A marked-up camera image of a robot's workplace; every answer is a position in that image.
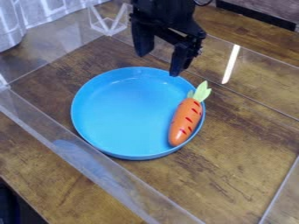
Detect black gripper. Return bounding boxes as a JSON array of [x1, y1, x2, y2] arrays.
[[131, 0, 207, 77]]

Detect orange toy carrot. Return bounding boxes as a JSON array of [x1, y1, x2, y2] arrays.
[[168, 81, 211, 146]]

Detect blue round tray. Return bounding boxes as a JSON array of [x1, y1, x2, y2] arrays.
[[69, 66, 205, 160]]

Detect dark wooden bar background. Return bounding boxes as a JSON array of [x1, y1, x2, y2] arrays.
[[216, 0, 299, 32]]

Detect white checkered curtain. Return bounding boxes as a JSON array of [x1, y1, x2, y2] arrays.
[[0, 0, 109, 53]]

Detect clear acrylic corner bracket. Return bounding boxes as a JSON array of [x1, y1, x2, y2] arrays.
[[88, 0, 131, 37]]

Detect clear acrylic enclosure wall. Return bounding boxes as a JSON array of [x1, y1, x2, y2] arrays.
[[0, 0, 299, 224]]

